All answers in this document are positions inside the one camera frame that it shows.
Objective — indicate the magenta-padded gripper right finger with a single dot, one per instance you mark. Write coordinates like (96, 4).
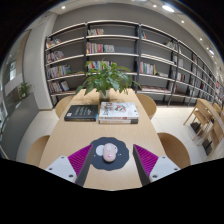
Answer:
(166, 166)

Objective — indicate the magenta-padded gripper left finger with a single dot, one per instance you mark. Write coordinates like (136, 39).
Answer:
(60, 166)

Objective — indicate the pink computer mouse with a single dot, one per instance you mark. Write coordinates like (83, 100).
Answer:
(110, 152)

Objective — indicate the dark cartoon-face mouse pad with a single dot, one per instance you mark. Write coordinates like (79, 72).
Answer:
(124, 156)

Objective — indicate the black book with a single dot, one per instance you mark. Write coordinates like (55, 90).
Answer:
(81, 112)

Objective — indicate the thick white-spined book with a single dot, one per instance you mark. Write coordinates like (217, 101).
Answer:
(118, 121)

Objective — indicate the long light wooden table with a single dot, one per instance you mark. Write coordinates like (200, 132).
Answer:
(213, 116)

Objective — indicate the white illustrated-cover book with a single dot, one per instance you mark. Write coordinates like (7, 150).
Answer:
(118, 110)

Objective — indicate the small green plant on ledge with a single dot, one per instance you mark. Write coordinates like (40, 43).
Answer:
(24, 90)

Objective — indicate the green potted plant white pot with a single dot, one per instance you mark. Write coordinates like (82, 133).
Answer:
(106, 78)

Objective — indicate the grey shelf unit with books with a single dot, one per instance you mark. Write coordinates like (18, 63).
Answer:
(156, 46)

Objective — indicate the group of ceiling lights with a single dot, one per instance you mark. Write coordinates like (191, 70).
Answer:
(168, 8)

